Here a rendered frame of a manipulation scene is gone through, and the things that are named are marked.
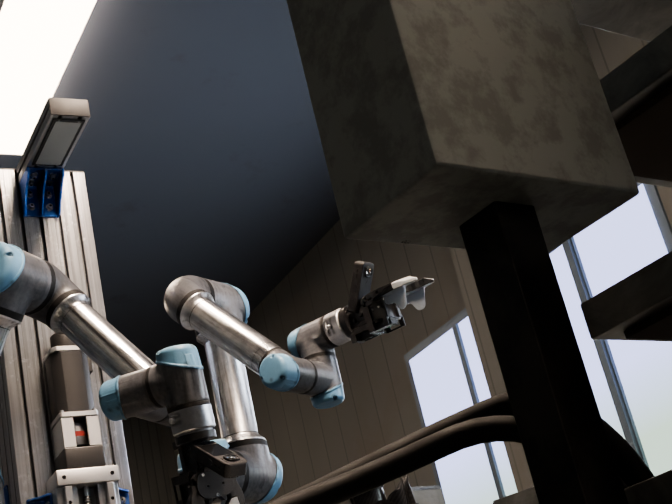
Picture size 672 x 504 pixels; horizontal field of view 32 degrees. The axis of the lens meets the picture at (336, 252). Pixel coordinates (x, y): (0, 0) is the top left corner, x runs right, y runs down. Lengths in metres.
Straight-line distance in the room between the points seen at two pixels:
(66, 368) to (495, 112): 1.60
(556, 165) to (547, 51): 0.16
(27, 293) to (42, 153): 0.56
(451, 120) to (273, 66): 4.24
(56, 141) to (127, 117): 2.83
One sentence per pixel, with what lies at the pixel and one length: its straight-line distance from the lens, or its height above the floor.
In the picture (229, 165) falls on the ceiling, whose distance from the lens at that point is 6.13.
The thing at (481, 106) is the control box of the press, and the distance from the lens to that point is 1.22.
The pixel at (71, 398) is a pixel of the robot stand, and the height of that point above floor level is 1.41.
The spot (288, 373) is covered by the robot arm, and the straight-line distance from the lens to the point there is 2.44.
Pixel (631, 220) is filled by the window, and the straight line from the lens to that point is 4.98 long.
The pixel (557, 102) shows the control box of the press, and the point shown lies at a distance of 1.31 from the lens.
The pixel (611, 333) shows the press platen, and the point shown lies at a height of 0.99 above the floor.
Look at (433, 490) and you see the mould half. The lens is 1.85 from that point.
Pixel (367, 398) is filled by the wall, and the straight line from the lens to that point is 6.76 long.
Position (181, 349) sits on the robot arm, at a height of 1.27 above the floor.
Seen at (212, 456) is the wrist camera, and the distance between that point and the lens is 1.98.
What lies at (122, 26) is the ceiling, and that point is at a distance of 4.97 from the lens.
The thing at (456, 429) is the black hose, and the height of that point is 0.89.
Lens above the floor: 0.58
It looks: 23 degrees up
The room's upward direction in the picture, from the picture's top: 14 degrees counter-clockwise
